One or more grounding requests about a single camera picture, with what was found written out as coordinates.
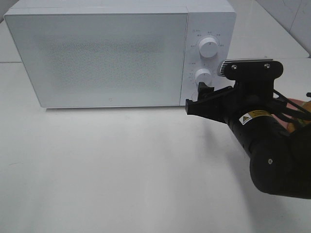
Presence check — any white microwave oven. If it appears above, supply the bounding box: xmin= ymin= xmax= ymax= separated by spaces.
xmin=4 ymin=0 xmax=236 ymax=108

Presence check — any lower white microwave knob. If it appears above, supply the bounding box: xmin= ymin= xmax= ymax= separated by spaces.
xmin=194 ymin=68 xmax=212 ymax=85

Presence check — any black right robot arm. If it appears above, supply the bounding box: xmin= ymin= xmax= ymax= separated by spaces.
xmin=185 ymin=83 xmax=311 ymax=199

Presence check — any white microwave door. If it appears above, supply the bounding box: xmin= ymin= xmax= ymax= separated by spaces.
xmin=5 ymin=14 xmax=187 ymax=108

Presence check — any white microwave knob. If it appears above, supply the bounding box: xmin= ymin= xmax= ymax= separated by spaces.
xmin=199 ymin=35 xmax=219 ymax=58
xmin=194 ymin=68 xmax=212 ymax=85

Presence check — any round white door button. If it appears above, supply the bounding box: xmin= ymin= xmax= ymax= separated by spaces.
xmin=191 ymin=92 xmax=198 ymax=101

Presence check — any toy burger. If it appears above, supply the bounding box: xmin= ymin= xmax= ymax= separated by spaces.
xmin=286 ymin=100 xmax=311 ymax=133

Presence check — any upper white microwave knob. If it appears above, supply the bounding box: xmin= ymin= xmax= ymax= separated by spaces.
xmin=199 ymin=35 xmax=219 ymax=58

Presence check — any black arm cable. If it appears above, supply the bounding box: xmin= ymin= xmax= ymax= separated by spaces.
xmin=272 ymin=88 xmax=311 ymax=129

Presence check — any pink round plate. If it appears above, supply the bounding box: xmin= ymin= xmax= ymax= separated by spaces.
xmin=282 ymin=99 xmax=311 ymax=133

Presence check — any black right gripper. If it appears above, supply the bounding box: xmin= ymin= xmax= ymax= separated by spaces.
xmin=185 ymin=81 xmax=276 ymax=125

